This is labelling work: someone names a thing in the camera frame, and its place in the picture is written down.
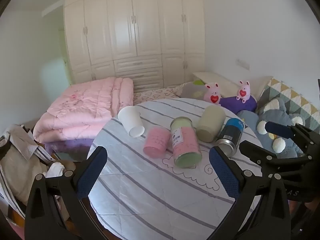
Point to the pink folded quilt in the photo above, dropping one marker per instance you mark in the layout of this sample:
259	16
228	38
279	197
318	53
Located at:
82	110

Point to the striped white tablecloth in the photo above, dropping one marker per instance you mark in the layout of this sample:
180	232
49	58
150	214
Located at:
150	192

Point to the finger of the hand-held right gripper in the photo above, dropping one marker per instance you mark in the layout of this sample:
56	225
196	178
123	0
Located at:
255	152
277	129

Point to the heart print bed sheet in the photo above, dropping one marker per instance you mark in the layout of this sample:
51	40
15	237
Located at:
160	92

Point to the white paper cup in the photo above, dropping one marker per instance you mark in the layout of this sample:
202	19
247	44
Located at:
130	121

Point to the cream wardrobe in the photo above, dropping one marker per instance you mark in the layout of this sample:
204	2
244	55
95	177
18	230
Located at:
135	30

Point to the pale green door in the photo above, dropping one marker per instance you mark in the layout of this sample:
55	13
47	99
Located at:
63	55

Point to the pink bunny plush toy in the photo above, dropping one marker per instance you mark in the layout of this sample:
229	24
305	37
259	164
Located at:
213	95
243	92

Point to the clear jar with pink label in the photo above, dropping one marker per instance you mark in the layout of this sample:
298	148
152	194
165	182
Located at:
186	142

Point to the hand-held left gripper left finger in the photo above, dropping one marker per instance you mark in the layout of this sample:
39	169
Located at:
92	171

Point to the pale green cup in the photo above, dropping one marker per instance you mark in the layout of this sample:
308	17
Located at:
210	125

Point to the purple pillow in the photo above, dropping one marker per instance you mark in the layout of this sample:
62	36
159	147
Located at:
235	104

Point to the blue flower cushion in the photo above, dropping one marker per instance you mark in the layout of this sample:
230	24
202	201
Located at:
275	112

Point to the white crumpled cloth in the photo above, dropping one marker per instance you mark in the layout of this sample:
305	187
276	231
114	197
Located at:
55	170

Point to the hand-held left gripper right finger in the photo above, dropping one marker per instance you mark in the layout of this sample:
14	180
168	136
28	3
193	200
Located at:
223	173

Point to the black can with blue cap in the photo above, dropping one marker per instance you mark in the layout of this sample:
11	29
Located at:
230	135

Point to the white pillow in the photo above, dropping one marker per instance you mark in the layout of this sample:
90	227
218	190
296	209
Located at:
225	78

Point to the pink cup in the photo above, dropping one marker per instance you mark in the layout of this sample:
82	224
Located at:
156	141

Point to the grey and green pillow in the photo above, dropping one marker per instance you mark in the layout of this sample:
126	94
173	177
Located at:
191	90

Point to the geometric patterned pillow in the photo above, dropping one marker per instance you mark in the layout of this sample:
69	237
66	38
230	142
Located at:
295	97

